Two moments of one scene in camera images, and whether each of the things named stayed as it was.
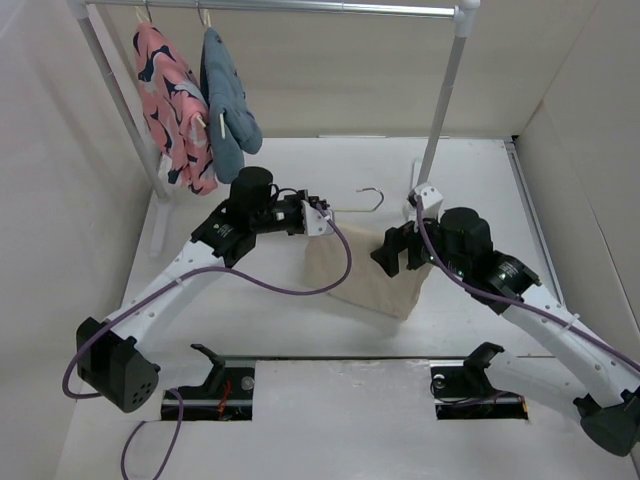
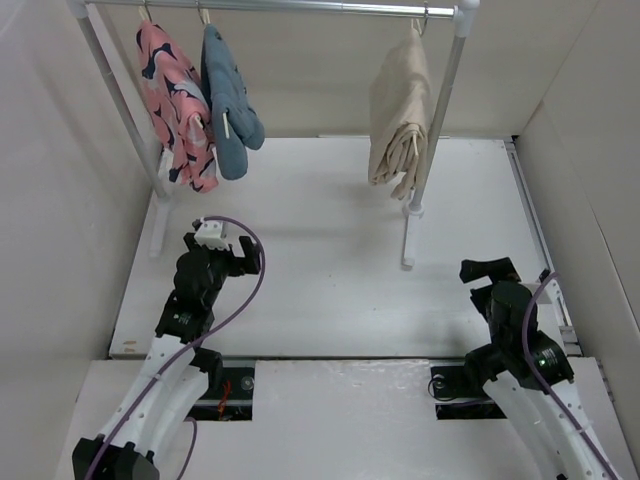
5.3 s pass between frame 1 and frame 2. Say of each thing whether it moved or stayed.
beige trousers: moved
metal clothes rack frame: stayed
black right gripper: moved
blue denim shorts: stayed
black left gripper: moved
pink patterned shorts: stayed
